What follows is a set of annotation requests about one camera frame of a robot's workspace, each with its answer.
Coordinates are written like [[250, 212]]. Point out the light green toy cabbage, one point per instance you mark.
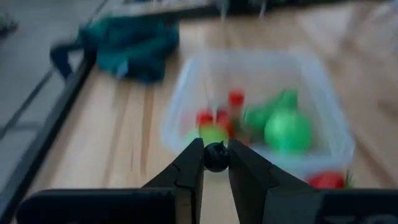
[[213, 134]]

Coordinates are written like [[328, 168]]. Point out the bright green round toy fruit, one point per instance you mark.
[[287, 130]]

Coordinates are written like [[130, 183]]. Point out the clear plastic tupperware container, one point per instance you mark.
[[311, 77]]

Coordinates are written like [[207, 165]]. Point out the green toy cucumber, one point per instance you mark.
[[270, 107]]

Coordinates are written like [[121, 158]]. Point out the dark green cloth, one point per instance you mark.
[[133, 46]]

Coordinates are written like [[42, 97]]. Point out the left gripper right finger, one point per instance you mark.
[[295, 205]]

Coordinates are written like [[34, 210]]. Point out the black toy berry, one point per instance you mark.
[[216, 157]]

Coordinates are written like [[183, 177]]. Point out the toy strawberry with leaves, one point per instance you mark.
[[326, 180], [236, 98]]

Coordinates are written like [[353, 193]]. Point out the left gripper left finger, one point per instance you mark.
[[124, 205]]

